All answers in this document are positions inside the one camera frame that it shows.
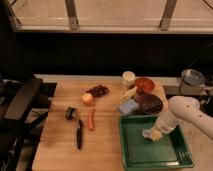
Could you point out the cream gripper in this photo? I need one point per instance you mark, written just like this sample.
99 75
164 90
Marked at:
155 135

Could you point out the blue grey towel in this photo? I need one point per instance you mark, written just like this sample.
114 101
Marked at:
146 133

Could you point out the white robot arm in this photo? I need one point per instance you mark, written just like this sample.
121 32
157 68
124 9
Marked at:
181 108

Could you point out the green plastic tray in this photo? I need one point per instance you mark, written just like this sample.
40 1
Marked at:
140 154

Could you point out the dark purple plate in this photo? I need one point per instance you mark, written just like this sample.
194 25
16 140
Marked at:
149 104

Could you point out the blue sponge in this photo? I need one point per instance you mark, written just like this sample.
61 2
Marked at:
128 107

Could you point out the pale corn cob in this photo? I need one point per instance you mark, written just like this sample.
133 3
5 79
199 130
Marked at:
129 94

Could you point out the white cup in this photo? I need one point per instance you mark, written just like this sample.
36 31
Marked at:
128 79

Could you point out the metal pot with lid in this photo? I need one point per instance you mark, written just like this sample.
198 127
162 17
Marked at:
192 77

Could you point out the orange carrot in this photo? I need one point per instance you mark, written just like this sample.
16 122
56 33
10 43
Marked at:
90 121

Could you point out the bunch of dark grapes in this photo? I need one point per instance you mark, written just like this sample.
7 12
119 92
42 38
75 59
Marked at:
98 91

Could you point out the yellow apple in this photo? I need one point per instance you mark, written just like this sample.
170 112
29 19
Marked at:
87 99

